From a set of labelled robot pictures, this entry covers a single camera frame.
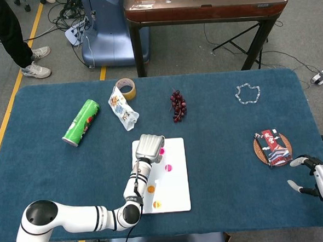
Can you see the white printed snack bag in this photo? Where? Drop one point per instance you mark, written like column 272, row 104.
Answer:
column 122, row 112

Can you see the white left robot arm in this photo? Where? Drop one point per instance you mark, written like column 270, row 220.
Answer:
column 74, row 219

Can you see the brown woven coaster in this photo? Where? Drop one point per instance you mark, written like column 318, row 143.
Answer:
column 259, row 150

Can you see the green chips can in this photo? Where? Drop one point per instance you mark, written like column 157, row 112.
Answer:
column 82, row 121

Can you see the white rectangular board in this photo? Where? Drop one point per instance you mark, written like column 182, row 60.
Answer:
column 176, row 191

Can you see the blue felt tablecloth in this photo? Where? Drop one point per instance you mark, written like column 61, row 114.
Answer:
column 219, row 123

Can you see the orange disc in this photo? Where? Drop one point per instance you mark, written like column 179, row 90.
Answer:
column 150, row 188
column 157, row 204

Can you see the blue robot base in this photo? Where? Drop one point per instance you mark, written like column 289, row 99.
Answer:
column 110, row 42

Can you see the yellow tape roll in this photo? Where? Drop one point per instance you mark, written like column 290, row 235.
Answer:
column 133, row 93

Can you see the chrome wheeled stool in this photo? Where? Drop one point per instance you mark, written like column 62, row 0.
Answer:
column 28, row 8

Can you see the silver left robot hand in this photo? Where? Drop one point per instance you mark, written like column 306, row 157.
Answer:
column 149, row 146

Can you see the person in black trousers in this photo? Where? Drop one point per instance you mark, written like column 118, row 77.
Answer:
column 5, row 31

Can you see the dark blue printed box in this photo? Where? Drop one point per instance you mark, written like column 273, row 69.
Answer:
column 274, row 147

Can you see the brown mahjong table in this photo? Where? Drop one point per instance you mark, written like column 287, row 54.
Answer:
column 204, row 12

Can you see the dark red grape bunch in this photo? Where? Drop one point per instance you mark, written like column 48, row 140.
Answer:
column 178, row 106

